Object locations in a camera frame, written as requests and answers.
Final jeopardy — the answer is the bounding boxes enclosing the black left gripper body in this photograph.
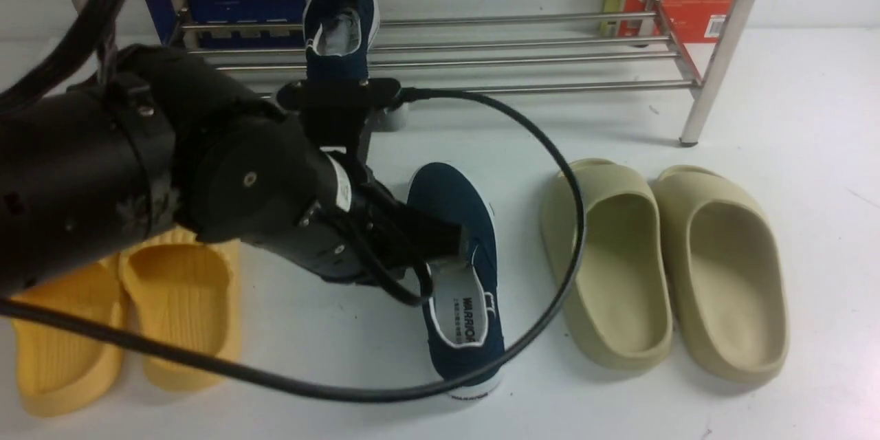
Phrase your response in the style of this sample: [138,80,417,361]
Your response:
[242,151,414,287]

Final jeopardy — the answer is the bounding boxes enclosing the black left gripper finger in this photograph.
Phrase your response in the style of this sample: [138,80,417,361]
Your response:
[384,201,468,265]

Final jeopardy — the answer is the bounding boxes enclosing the navy canvas shoe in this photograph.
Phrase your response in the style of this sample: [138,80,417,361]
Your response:
[302,0,380,82]
[406,162,504,380]

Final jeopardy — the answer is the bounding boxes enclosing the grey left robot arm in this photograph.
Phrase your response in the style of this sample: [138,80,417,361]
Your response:
[1,45,468,305]

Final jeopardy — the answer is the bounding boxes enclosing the stainless steel shoe rack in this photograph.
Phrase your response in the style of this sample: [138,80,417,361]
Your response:
[47,0,778,147]

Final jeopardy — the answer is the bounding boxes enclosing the blue box behind rack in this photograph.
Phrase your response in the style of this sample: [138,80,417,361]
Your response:
[145,0,308,50]

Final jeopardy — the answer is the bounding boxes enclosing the right yellow slipper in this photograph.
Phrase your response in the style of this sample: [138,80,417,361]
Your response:
[118,228,243,362]

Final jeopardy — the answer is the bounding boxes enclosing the yellow slipper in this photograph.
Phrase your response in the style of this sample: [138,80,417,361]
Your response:
[118,228,243,362]
[12,255,129,417]

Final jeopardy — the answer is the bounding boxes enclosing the left olive foam slipper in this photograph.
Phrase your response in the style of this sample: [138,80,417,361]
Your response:
[563,159,673,374]

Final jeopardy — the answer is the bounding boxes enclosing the olive foam slipper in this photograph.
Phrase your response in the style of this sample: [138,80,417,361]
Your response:
[563,159,673,374]
[652,164,789,384]

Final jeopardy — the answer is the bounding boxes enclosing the right olive foam slipper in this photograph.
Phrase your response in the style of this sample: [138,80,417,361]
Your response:
[652,164,789,384]

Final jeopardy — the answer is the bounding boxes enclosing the left yellow slipper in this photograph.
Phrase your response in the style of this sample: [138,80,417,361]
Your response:
[12,255,129,417]

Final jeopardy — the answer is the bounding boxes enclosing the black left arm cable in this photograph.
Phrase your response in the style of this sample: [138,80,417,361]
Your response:
[0,0,586,404]

